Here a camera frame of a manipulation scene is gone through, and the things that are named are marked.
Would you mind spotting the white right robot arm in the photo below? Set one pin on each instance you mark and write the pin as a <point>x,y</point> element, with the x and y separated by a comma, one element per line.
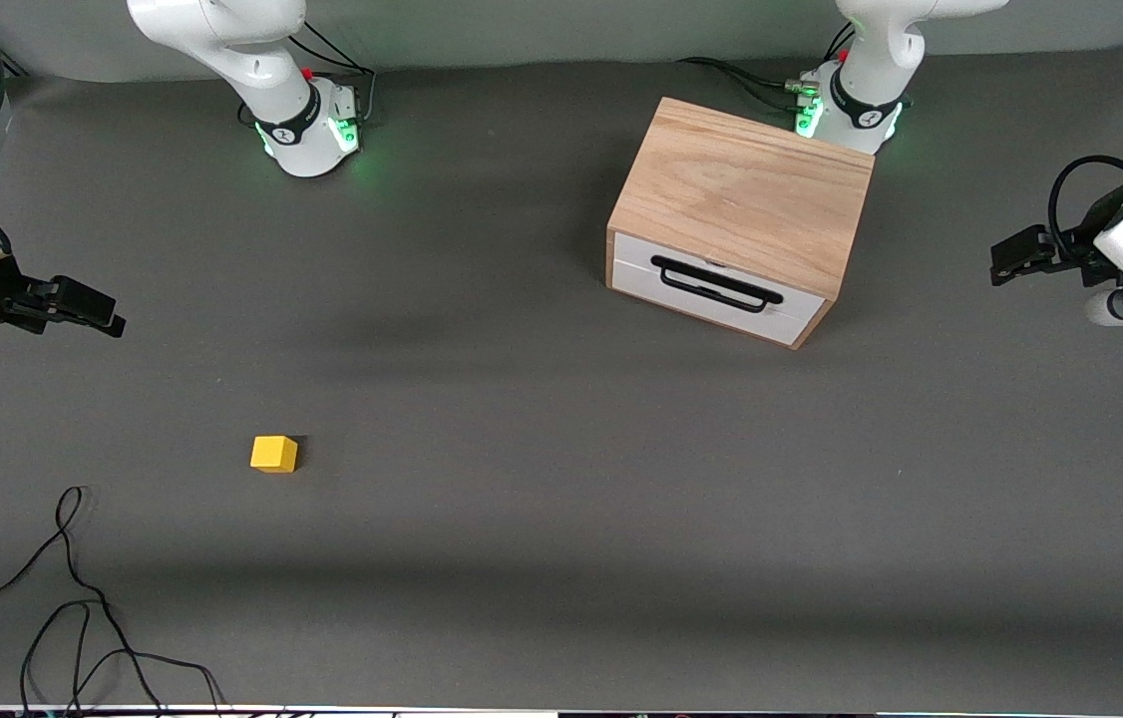
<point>262,60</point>

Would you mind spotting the yellow cube block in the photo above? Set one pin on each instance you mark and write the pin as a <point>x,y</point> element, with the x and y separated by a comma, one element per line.
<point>272,455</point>

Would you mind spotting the white-front wooden drawer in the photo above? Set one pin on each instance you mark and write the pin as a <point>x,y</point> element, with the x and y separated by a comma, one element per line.
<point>641,274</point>

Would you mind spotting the wooden drawer cabinet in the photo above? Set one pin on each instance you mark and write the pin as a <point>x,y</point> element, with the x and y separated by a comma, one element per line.
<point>741,189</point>

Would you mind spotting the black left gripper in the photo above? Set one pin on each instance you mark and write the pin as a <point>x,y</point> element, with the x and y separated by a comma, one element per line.
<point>1072,251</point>

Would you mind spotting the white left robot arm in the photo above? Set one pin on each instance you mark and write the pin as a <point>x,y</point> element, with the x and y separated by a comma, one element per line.
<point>871,60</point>

